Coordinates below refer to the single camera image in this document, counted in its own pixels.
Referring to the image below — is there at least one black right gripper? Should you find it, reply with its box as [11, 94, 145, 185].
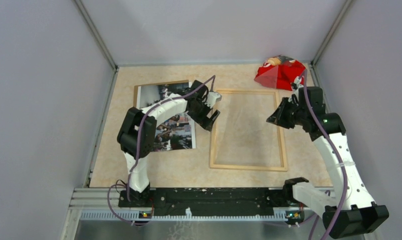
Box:
[266, 97, 307, 129]

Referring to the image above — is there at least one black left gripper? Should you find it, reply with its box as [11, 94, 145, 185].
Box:
[187, 98, 219, 131]

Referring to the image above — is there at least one printed street photo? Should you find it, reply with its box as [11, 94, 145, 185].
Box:
[136, 82, 197, 153]

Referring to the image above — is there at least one clear acrylic sheet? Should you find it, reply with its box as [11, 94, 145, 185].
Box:
[214, 91, 284, 168]

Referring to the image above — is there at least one light wooden picture frame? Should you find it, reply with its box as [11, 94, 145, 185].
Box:
[209, 88, 289, 173]

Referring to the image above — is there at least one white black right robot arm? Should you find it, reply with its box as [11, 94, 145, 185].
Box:
[266, 86, 389, 239]

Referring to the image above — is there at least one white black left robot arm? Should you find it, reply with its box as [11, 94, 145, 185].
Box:
[116, 80, 222, 207]

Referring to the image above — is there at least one red crumpled cloth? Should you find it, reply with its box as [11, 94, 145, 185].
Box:
[254, 55, 307, 91]

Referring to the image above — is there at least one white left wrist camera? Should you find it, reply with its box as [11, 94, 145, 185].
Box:
[205, 91, 222, 109]

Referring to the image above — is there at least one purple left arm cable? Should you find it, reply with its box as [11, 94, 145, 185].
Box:
[107, 74, 217, 227]

